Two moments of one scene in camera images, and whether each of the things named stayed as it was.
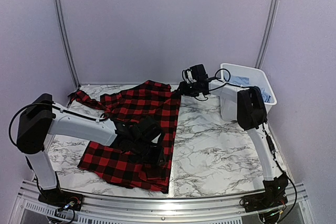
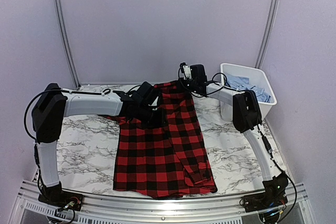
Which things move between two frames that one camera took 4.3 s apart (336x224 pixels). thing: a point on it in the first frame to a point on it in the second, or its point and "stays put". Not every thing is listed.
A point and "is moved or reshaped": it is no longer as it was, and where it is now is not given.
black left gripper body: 142,150 to 149,119
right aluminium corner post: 272,20 stays put
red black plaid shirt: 149,99 is moved or reshaped
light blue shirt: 243,81 stays put
